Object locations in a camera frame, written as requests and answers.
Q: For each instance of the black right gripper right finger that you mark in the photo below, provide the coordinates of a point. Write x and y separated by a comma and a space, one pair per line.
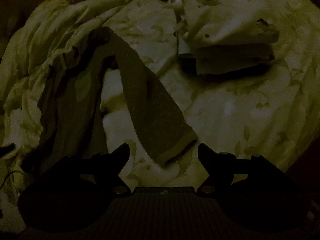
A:
253, 199

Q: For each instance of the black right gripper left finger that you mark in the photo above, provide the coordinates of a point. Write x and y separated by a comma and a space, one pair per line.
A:
70, 200

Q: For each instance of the dark sock with light cuff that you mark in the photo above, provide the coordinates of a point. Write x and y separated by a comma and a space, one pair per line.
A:
158, 121

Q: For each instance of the dark small garment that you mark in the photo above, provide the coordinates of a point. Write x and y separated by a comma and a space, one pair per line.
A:
70, 105

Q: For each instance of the light floral bed sheet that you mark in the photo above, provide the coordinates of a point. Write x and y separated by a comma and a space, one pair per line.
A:
273, 112

